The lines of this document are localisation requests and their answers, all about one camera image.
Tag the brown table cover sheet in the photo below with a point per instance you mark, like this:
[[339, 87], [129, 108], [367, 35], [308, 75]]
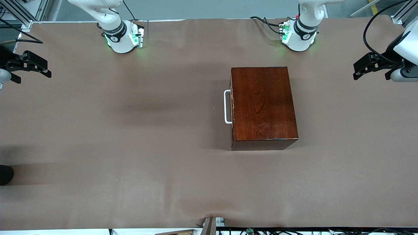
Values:
[[130, 147]]

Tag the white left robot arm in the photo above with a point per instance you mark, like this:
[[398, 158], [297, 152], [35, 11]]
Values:
[[302, 32]]

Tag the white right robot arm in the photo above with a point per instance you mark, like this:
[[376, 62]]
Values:
[[114, 29]]

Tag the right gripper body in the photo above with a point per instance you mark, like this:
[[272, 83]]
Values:
[[5, 57]]

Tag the dark red-brown wooden cabinet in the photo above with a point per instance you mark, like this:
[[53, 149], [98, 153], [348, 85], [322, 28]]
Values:
[[264, 104]]

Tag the light wood drawer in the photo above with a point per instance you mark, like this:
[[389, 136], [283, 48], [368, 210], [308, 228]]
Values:
[[232, 130]]

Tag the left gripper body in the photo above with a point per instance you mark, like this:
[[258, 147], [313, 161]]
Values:
[[388, 53]]

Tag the black shoe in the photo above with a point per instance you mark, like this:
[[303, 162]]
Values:
[[6, 174]]

